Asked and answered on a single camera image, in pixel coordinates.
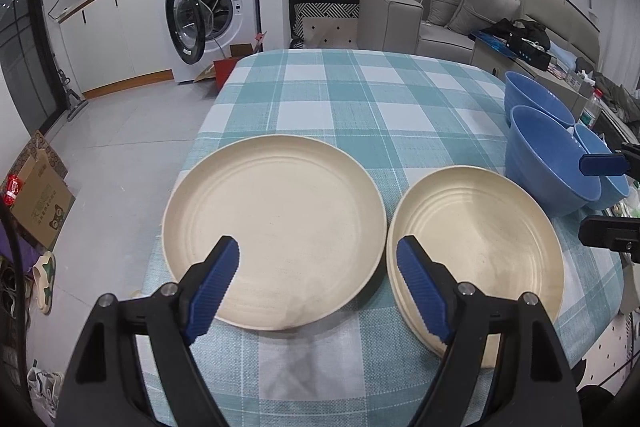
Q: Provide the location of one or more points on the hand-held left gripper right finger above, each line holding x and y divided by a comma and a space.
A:
425, 292

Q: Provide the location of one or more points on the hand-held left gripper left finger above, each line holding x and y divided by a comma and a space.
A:
215, 292

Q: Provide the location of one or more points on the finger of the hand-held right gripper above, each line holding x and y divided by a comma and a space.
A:
605, 165
610, 232

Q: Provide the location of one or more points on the blue bowl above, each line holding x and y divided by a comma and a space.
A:
530, 92
612, 192
540, 167

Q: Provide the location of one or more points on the red capped water bottle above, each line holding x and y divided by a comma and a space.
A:
592, 112

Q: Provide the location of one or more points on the dark grey clothes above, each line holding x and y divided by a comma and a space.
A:
615, 97

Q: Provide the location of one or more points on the tissue box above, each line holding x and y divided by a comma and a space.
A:
575, 82

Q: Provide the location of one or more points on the colourful booklet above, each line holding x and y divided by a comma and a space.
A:
557, 71

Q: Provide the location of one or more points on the light blue cloth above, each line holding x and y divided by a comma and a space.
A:
560, 56

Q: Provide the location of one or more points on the black box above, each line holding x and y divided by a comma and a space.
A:
527, 49

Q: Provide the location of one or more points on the black jacket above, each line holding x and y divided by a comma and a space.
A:
535, 32

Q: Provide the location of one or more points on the grey side cabinet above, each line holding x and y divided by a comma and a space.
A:
492, 54

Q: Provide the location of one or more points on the cream green slipper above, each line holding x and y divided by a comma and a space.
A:
45, 277

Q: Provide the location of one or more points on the large brown cardboard box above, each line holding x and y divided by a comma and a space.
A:
42, 202

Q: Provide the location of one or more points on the white sneaker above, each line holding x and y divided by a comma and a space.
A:
45, 387

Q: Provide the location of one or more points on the teal plaid tablecloth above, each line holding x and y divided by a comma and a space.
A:
350, 107

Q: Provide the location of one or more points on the red cardboard box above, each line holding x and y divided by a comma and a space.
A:
227, 72

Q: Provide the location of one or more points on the red packet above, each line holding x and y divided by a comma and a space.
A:
12, 189

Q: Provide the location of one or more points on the grey stick vacuum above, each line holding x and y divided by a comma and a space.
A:
75, 102

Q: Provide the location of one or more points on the small brown cardboard box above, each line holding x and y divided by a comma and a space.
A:
245, 50

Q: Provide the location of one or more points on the white kitchen base cabinets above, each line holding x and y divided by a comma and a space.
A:
110, 37

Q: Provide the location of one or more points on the black white patterned chair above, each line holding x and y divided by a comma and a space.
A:
325, 12

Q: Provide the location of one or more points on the dark glass door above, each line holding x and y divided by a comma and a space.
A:
20, 32

